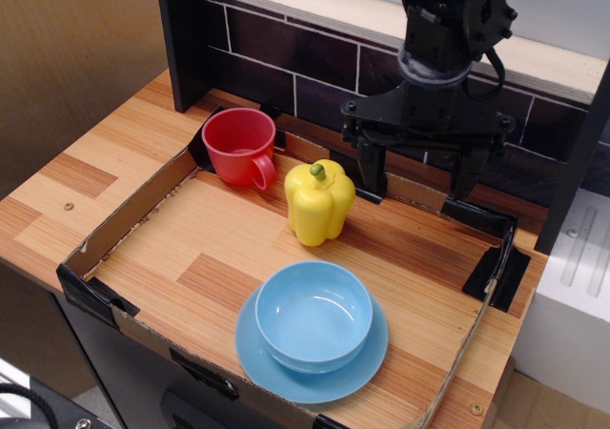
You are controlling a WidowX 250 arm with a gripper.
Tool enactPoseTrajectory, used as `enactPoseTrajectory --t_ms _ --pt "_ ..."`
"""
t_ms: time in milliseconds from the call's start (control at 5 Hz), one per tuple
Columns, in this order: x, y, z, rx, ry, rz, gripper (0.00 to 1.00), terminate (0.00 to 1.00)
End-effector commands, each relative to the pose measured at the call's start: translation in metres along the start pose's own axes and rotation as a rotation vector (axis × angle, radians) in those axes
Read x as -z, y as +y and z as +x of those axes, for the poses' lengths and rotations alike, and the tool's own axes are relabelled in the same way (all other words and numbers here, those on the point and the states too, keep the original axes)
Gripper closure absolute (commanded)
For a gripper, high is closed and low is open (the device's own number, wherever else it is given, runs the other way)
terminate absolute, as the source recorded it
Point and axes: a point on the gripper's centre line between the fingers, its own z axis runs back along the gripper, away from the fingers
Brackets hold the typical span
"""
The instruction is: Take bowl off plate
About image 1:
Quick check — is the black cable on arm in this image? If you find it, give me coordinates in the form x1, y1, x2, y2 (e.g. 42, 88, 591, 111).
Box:
464, 50, 506, 102

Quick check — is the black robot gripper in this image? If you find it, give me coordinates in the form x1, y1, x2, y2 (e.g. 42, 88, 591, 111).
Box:
341, 76, 516, 200

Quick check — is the light blue bowl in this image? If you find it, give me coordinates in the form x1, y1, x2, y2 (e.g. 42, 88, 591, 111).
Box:
254, 260, 374, 374

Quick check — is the white block at right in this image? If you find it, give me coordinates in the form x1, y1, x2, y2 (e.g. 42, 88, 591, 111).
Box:
512, 190, 609, 412

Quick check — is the cardboard fence with black tape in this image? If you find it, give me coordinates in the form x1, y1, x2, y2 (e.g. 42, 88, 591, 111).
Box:
55, 103, 532, 429

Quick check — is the light blue plate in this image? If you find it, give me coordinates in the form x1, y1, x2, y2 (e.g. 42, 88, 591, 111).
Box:
234, 294, 390, 405

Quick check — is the red plastic cup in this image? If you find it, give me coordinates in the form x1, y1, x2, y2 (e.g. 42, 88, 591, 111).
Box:
201, 108, 277, 190

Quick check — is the black shelf frame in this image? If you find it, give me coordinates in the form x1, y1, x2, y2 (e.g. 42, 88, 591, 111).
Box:
159, 0, 609, 253

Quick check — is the yellow toy bell pepper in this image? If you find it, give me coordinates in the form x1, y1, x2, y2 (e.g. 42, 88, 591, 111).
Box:
284, 159, 356, 247

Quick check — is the black device bottom left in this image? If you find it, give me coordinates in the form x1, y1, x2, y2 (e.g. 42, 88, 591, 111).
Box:
1, 378, 112, 429

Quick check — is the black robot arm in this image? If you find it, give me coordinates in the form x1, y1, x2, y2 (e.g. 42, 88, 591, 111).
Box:
341, 0, 518, 200

